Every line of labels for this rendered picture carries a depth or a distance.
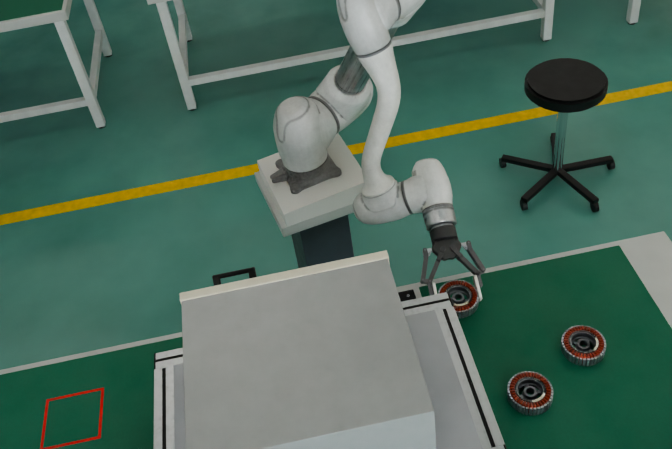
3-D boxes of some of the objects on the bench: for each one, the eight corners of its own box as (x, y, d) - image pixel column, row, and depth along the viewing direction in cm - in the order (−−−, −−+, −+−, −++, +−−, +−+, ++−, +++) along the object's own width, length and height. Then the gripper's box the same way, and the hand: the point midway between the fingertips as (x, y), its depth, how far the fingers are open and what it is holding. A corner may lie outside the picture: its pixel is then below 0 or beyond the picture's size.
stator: (557, 362, 203) (558, 353, 201) (563, 328, 211) (564, 320, 208) (602, 371, 199) (604, 363, 197) (607, 337, 207) (608, 328, 204)
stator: (497, 392, 198) (498, 384, 196) (531, 371, 202) (532, 362, 200) (527, 424, 191) (528, 416, 188) (562, 401, 194) (563, 393, 192)
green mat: (418, 287, 228) (418, 287, 227) (619, 245, 230) (619, 245, 230) (533, 627, 158) (533, 627, 158) (818, 561, 161) (818, 561, 161)
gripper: (480, 225, 225) (498, 299, 217) (400, 239, 224) (416, 314, 216) (484, 217, 218) (503, 293, 210) (402, 230, 217) (418, 308, 209)
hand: (457, 297), depth 214 cm, fingers closed on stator, 11 cm apart
